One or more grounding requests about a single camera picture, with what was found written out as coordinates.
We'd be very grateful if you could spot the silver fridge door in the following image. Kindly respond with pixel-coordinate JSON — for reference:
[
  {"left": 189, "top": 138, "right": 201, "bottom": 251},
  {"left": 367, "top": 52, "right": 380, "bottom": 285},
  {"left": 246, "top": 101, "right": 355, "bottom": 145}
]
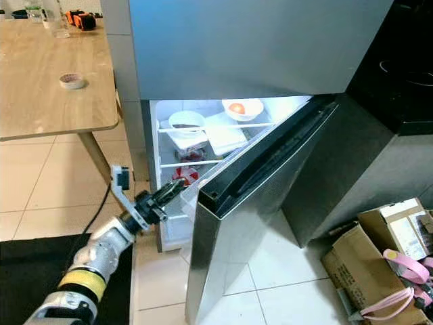
[{"left": 184, "top": 95, "right": 339, "bottom": 324}]

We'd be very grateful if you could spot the silver fridge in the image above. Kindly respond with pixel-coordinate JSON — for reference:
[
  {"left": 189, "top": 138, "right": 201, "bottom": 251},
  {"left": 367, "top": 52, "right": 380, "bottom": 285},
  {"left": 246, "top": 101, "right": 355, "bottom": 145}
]
[{"left": 129, "top": 0, "right": 394, "bottom": 255}]

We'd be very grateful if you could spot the red white patterned bowl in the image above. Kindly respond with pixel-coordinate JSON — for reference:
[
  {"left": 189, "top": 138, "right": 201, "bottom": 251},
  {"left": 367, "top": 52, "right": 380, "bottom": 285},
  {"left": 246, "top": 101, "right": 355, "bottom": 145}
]
[{"left": 173, "top": 167, "right": 200, "bottom": 187}]

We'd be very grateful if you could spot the white bowl with dark food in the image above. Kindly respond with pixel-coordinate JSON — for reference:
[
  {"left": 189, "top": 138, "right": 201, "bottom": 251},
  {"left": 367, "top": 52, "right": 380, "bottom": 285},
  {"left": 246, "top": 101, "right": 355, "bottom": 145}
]
[{"left": 168, "top": 110, "right": 206, "bottom": 135}]

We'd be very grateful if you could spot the white flat food container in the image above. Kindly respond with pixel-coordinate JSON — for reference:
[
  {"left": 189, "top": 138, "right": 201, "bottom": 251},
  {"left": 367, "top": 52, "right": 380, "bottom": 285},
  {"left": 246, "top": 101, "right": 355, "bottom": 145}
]
[{"left": 204, "top": 112, "right": 249, "bottom": 155}]

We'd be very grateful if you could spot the black floor rug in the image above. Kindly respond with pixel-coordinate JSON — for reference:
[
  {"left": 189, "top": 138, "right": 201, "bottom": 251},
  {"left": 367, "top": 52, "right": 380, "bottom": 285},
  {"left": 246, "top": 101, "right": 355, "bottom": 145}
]
[{"left": 0, "top": 234, "right": 133, "bottom": 325}]

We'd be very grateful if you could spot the white tape roll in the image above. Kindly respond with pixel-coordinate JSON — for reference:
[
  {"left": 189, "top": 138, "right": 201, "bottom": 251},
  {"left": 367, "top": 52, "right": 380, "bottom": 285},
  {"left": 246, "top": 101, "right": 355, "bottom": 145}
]
[{"left": 59, "top": 73, "right": 87, "bottom": 90}]

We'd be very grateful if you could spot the light wooden table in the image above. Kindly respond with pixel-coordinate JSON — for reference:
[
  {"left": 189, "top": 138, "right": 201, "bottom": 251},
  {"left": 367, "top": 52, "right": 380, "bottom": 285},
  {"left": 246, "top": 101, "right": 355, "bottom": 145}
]
[{"left": 0, "top": 12, "right": 121, "bottom": 187}]

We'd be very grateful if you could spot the dark grey kitchen cabinet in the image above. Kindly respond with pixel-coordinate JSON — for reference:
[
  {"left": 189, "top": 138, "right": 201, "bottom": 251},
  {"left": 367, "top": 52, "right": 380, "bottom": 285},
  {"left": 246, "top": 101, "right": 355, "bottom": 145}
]
[{"left": 283, "top": 95, "right": 433, "bottom": 248}]

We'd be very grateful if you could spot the orange black device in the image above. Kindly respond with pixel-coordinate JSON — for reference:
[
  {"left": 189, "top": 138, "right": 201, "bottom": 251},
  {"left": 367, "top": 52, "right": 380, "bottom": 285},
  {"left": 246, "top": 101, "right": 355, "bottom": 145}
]
[{"left": 65, "top": 9, "right": 97, "bottom": 32}]

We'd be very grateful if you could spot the clear drinking glass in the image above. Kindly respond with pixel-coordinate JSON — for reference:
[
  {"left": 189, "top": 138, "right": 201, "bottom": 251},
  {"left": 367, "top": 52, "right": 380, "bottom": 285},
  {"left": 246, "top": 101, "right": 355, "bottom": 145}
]
[{"left": 43, "top": 0, "right": 72, "bottom": 39}]

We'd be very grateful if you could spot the large brown cardboard box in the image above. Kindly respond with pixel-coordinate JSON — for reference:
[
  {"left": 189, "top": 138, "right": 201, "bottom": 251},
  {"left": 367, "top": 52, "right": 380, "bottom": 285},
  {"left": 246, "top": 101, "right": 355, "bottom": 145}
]
[{"left": 321, "top": 223, "right": 433, "bottom": 325}]

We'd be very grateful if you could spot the small brown cardboard box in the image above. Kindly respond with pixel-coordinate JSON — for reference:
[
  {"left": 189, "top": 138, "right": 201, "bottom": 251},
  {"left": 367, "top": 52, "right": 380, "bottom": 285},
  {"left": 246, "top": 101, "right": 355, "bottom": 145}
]
[{"left": 359, "top": 198, "right": 433, "bottom": 261}]

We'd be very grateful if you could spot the small clear bottle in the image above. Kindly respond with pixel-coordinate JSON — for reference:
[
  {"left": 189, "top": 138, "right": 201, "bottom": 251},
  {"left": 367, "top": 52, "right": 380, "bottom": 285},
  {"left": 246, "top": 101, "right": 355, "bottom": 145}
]
[{"left": 25, "top": 0, "right": 43, "bottom": 23}]

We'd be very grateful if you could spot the black induction cooktop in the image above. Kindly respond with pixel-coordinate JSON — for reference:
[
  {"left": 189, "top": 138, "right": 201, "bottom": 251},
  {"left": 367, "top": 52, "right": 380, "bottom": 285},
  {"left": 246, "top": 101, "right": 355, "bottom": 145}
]
[{"left": 348, "top": 0, "right": 433, "bottom": 136}]

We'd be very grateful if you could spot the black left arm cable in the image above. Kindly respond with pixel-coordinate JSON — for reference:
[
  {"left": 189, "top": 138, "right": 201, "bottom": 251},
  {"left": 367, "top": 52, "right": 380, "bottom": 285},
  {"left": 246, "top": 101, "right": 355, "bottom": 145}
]
[{"left": 83, "top": 181, "right": 114, "bottom": 241}]

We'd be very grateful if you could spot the pink strap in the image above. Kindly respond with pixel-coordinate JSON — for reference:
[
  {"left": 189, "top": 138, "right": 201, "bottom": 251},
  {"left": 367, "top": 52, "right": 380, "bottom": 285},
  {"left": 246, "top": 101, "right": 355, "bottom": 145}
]
[{"left": 359, "top": 249, "right": 433, "bottom": 319}]

